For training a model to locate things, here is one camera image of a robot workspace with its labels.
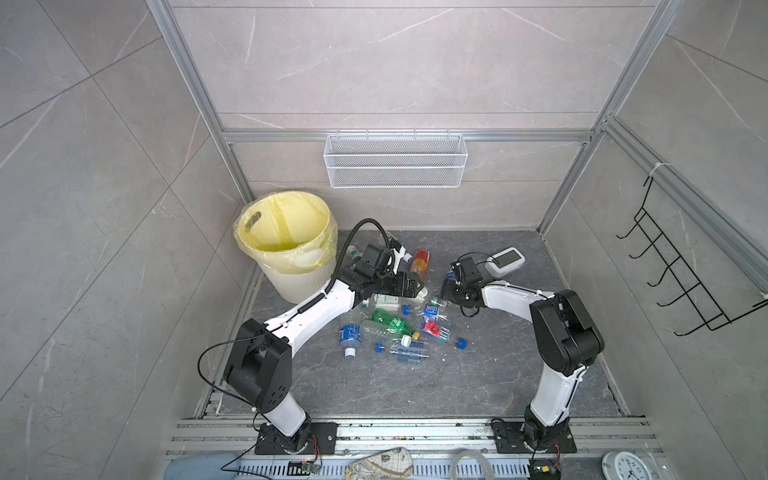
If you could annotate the blue grey cushion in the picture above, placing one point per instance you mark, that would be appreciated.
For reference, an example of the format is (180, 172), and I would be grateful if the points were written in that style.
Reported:
(202, 467)

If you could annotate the clear bottle blue label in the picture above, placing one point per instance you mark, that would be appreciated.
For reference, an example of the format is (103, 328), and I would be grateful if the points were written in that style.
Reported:
(350, 337)
(401, 252)

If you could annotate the white tape roll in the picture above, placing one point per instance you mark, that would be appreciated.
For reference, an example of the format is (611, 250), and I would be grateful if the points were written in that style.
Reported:
(471, 464)

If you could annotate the white wire mesh basket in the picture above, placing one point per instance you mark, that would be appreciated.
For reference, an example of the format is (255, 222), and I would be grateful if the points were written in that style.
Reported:
(395, 160)

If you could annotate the white digital clock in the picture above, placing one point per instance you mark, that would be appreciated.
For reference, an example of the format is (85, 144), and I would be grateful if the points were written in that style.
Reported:
(504, 262)

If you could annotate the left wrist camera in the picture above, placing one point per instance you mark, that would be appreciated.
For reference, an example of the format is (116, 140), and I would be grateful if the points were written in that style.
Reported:
(394, 263)

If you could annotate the small clear bottle white cap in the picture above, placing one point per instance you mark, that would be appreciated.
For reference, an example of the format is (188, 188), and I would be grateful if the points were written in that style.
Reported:
(353, 253)

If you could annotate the pink crushed bottle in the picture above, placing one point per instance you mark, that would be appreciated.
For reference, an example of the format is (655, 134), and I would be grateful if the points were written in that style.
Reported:
(433, 329)

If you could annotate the orange red bottle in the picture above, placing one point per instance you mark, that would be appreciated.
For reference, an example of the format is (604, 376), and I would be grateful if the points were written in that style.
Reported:
(420, 264)

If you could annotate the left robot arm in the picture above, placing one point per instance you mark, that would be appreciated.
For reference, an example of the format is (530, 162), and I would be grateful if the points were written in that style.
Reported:
(259, 366)

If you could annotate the white bin with yellow liner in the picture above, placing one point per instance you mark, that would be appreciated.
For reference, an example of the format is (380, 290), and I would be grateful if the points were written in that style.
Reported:
(293, 237)

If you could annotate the patterned cloth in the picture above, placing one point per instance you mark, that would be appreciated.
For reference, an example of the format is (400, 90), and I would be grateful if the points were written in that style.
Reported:
(390, 464)

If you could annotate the black wire hook rack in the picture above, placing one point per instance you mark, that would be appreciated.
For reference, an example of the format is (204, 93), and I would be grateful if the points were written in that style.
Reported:
(679, 273)

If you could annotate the green bottle yellow cap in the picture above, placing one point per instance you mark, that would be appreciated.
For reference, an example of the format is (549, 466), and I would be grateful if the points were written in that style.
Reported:
(390, 323)

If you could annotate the white flat bottle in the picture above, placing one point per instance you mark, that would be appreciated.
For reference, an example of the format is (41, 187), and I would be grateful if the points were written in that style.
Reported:
(394, 304)

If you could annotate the crushed clear bottle blue cap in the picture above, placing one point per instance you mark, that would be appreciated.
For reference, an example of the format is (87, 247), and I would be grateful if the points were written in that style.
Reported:
(400, 352)

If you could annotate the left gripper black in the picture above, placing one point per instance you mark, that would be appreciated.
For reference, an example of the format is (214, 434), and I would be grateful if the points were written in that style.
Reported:
(403, 289)

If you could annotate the white round analog clock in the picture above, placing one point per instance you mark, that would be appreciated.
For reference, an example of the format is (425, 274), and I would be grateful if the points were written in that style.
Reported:
(623, 465)

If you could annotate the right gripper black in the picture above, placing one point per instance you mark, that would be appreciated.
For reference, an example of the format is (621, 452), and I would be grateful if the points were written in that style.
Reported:
(446, 292)

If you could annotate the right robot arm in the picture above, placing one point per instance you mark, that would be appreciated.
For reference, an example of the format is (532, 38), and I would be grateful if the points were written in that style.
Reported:
(567, 340)

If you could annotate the clear bottle blue label back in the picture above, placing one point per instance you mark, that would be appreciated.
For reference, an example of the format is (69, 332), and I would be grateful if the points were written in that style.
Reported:
(401, 252)

